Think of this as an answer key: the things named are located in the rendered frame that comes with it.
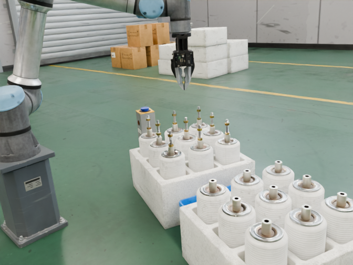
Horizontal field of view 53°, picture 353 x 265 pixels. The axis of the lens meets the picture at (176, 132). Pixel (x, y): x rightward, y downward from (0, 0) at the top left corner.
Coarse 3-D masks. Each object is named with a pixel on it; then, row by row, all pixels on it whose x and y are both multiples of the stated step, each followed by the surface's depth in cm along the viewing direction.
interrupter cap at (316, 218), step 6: (294, 210) 87; (300, 210) 87; (312, 210) 87; (294, 216) 85; (300, 216) 85; (312, 216) 85; (318, 216) 84; (294, 222) 83; (300, 222) 82; (306, 222) 82; (312, 222) 82; (318, 222) 82
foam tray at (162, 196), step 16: (144, 160) 142; (240, 160) 140; (144, 176) 138; (160, 176) 127; (192, 176) 125; (208, 176) 128; (224, 176) 131; (144, 192) 143; (160, 192) 123; (176, 192) 124; (192, 192) 127; (160, 208) 126; (176, 208) 126; (176, 224) 128
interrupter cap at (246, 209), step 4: (224, 204) 92; (228, 204) 92; (244, 204) 91; (248, 204) 91; (224, 208) 90; (228, 208) 90; (244, 208) 90; (248, 208) 89; (224, 212) 88; (228, 212) 88; (232, 212) 88; (236, 212) 88; (240, 212) 88; (244, 212) 88; (248, 212) 87; (232, 216) 87; (236, 216) 87; (240, 216) 86
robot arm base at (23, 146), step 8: (0, 136) 116; (8, 136) 116; (16, 136) 117; (24, 136) 118; (32, 136) 122; (0, 144) 116; (8, 144) 116; (16, 144) 117; (24, 144) 118; (32, 144) 120; (0, 152) 116; (8, 152) 117; (16, 152) 116; (24, 152) 118; (32, 152) 120; (0, 160) 117; (8, 160) 116; (16, 160) 117
